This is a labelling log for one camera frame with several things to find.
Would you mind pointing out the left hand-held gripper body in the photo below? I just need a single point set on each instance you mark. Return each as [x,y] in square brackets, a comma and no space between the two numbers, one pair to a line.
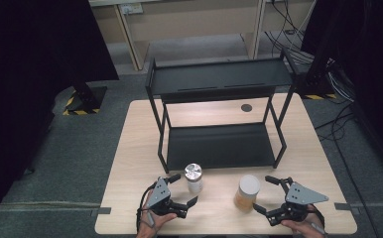
[159,194]

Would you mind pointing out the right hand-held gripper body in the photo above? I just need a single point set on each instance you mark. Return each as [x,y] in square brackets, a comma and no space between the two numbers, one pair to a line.
[300,195]

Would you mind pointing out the silver-lidded glass jar white powder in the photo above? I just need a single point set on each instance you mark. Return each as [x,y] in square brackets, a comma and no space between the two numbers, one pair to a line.
[193,178]

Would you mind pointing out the white-lidded glass jar orange powder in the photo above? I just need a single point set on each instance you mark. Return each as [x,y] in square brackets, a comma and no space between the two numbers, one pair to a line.
[247,193]

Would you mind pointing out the black metal two-tier shelf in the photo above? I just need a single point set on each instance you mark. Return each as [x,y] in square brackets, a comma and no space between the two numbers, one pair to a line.
[219,145]

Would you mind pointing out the person's left hand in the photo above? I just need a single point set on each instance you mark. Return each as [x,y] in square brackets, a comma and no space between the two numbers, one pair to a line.
[158,223]

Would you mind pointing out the person's right hand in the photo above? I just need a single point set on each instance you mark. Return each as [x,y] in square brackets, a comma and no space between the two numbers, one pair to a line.
[307,228]

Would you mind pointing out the grey floor tape strip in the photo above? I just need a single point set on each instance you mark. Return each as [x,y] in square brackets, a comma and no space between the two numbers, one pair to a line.
[101,211]
[345,207]

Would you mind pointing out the round black table grommet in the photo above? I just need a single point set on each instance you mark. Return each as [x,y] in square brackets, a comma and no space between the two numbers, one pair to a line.
[246,107]

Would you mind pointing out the black stand base striped edge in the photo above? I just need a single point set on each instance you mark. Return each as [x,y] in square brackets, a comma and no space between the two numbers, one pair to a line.
[318,82]
[87,99]

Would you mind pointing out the black curtain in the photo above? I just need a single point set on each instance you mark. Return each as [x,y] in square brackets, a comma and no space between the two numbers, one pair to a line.
[30,82]
[371,66]

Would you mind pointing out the beige wooden shelving unit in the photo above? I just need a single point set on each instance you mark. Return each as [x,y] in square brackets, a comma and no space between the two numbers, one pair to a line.
[166,26]

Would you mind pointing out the white wall socket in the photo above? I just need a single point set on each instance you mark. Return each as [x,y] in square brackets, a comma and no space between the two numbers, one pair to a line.
[131,8]

